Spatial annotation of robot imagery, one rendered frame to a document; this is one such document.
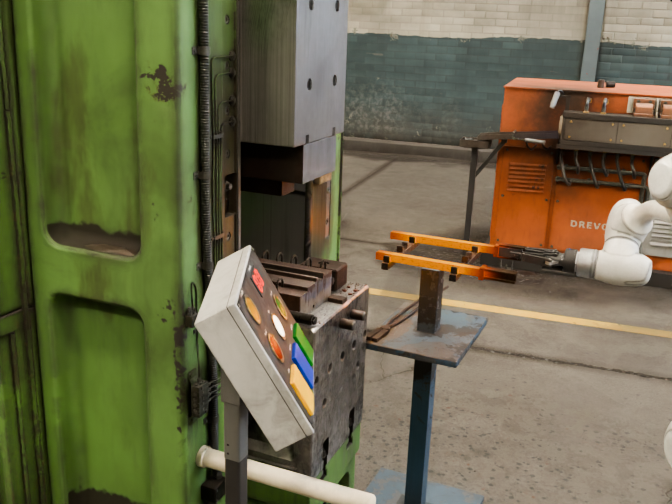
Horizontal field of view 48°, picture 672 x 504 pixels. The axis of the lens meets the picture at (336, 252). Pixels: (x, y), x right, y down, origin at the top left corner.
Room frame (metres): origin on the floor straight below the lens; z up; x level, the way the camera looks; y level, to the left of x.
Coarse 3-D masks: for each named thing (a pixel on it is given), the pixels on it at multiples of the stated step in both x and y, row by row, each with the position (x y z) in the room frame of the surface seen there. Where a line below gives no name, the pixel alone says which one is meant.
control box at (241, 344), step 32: (256, 256) 1.51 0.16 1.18; (224, 288) 1.29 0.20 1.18; (256, 288) 1.36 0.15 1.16; (224, 320) 1.18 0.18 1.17; (256, 320) 1.23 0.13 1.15; (288, 320) 1.46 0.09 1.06; (224, 352) 1.18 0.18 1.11; (256, 352) 1.18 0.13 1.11; (288, 352) 1.32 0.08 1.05; (256, 384) 1.18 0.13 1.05; (288, 384) 1.20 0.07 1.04; (256, 416) 1.18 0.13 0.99; (288, 416) 1.19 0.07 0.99
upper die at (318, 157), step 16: (256, 144) 1.86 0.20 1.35; (304, 144) 1.82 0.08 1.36; (320, 144) 1.90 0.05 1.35; (256, 160) 1.86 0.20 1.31; (272, 160) 1.84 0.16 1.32; (288, 160) 1.82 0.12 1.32; (304, 160) 1.81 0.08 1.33; (320, 160) 1.90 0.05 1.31; (256, 176) 1.86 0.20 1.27; (272, 176) 1.84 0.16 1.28; (288, 176) 1.82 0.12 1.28; (304, 176) 1.82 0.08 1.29; (320, 176) 1.90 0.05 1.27
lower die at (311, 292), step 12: (276, 264) 2.00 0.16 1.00; (288, 264) 2.03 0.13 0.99; (276, 276) 1.93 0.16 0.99; (288, 276) 1.93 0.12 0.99; (300, 276) 1.92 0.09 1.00; (312, 276) 1.91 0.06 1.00; (324, 276) 1.95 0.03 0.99; (288, 288) 1.87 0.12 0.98; (300, 288) 1.86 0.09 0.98; (312, 288) 1.88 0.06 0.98; (324, 288) 1.95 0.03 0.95; (288, 300) 1.82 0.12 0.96; (300, 300) 1.81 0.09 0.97; (312, 300) 1.88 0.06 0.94; (324, 300) 1.95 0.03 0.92
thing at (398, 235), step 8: (392, 232) 2.45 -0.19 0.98; (400, 232) 2.45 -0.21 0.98; (408, 240) 2.43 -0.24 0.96; (416, 240) 2.41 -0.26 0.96; (424, 240) 2.40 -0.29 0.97; (432, 240) 2.39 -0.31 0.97; (440, 240) 2.38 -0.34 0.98; (448, 240) 2.38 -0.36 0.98; (456, 240) 2.38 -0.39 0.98; (456, 248) 2.36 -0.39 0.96; (464, 248) 2.35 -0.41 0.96; (480, 248) 2.33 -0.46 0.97; (488, 248) 2.32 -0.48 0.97; (496, 248) 2.31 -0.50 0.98; (520, 248) 2.29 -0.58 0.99; (496, 256) 2.31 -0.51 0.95
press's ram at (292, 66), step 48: (240, 0) 1.82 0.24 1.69; (288, 0) 1.77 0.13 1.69; (336, 0) 1.98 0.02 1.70; (240, 48) 1.82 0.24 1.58; (288, 48) 1.77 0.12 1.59; (336, 48) 1.97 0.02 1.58; (240, 96) 1.82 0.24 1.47; (288, 96) 1.77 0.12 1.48; (336, 96) 1.98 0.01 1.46; (288, 144) 1.77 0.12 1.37
